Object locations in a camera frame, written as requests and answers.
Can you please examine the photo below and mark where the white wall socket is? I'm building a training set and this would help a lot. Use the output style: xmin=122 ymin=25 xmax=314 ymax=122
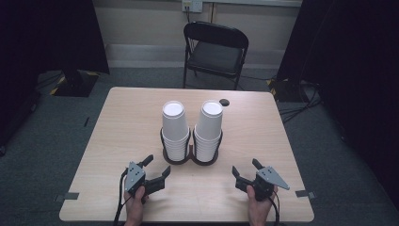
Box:
xmin=182 ymin=0 xmax=204 ymax=14

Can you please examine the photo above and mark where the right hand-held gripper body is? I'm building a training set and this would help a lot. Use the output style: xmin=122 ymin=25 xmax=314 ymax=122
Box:
xmin=252 ymin=166 xmax=291 ymax=202

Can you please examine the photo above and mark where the black floor cables bundle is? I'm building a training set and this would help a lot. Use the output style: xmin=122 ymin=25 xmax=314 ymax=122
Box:
xmin=278 ymin=80 xmax=323 ymax=124

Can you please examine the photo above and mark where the black stand base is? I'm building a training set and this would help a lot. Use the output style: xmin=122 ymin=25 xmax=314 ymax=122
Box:
xmin=266 ymin=77 xmax=303 ymax=104
xmin=49 ymin=69 xmax=101 ymax=98

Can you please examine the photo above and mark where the person's right hand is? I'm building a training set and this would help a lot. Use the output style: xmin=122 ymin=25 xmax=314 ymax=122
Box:
xmin=246 ymin=185 xmax=279 ymax=222

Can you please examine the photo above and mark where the black folding chair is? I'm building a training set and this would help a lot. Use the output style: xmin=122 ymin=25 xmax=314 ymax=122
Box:
xmin=183 ymin=21 xmax=250 ymax=91

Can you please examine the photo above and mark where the black floor cable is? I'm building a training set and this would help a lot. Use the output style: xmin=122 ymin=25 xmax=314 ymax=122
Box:
xmin=34 ymin=72 xmax=64 ymax=92

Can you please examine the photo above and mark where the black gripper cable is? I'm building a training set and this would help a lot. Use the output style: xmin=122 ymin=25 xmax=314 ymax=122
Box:
xmin=113 ymin=168 xmax=130 ymax=226
xmin=268 ymin=189 xmax=282 ymax=226

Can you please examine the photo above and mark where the grey floor tape strip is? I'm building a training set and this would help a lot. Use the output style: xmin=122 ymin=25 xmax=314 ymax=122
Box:
xmin=295 ymin=189 xmax=317 ymax=201
xmin=54 ymin=191 xmax=80 ymax=203

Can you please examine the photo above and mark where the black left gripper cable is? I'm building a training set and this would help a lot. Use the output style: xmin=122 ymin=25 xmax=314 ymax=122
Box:
xmin=113 ymin=168 xmax=130 ymax=226

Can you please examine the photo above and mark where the person's left hand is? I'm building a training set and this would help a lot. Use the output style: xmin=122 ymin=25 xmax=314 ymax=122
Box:
xmin=122 ymin=186 xmax=151 ymax=222

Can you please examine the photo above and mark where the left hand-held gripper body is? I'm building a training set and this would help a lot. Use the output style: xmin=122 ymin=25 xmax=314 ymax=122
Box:
xmin=123 ymin=161 xmax=151 ymax=205

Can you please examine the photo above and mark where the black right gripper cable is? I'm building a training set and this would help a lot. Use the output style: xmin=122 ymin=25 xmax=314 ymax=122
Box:
xmin=268 ymin=189 xmax=282 ymax=226

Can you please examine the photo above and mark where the single white paper cup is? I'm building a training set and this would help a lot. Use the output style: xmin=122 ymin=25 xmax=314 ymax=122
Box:
xmin=195 ymin=99 xmax=224 ymax=141

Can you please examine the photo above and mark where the black curtain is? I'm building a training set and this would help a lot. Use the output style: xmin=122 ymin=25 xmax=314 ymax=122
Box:
xmin=0 ymin=0 xmax=111 ymax=149
xmin=276 ymin=0 xmax=399 ymax=202

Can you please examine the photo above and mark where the black double ring cup holder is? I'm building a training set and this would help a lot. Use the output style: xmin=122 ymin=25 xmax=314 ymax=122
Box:
xmin=159 ymin=126 xmax=224 ymax=167

